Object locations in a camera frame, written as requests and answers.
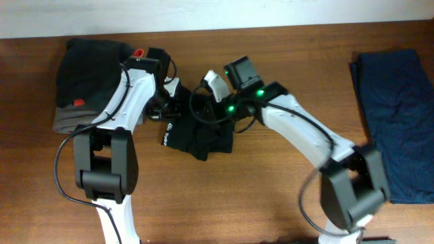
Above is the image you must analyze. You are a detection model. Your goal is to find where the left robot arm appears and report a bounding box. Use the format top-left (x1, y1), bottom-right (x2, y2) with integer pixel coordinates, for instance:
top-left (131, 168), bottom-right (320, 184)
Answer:
top-left (73, 47), bottom-right (180, 243)

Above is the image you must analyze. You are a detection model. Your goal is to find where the blue garment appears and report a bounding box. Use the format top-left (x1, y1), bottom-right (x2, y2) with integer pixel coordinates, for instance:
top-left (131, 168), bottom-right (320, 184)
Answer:
top-left (350, 49), bottom-right (433, 204)

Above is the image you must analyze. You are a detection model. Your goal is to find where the black polo shirt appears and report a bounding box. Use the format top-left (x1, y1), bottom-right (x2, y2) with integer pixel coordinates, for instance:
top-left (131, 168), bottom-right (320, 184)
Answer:
top-left (161, 86), bottom-right (234, 161)

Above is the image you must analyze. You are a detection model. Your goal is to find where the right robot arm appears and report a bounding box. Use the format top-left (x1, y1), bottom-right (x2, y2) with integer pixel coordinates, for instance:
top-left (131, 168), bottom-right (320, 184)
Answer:
top-left (199, 56), bottom-right (391, 243)

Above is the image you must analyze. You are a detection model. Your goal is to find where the folded grey garment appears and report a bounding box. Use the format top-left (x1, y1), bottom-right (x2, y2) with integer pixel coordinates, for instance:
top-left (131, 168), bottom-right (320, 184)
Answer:
top-left (52, 105), bottom-right (114, 134)

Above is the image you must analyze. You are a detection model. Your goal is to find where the folded black garment on stack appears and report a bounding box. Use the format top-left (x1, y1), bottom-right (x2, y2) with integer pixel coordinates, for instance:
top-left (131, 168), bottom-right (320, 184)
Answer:
top-left (56, 38), bottom-right (134, 112)

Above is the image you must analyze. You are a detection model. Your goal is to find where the folded red garment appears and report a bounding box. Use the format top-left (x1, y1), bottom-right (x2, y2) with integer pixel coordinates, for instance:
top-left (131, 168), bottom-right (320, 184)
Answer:
top-left (71, 49), bottom-right (144, 112)

